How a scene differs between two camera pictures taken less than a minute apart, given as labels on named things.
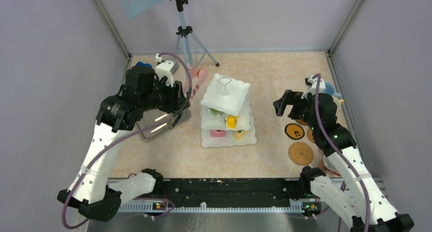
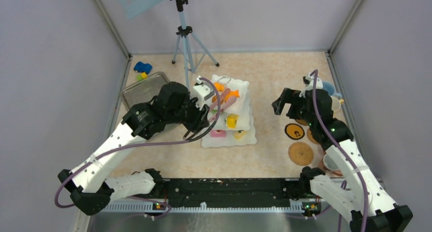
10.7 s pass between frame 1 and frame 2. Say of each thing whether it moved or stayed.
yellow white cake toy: stayed
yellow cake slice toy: stayed
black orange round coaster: stayed
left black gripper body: moved
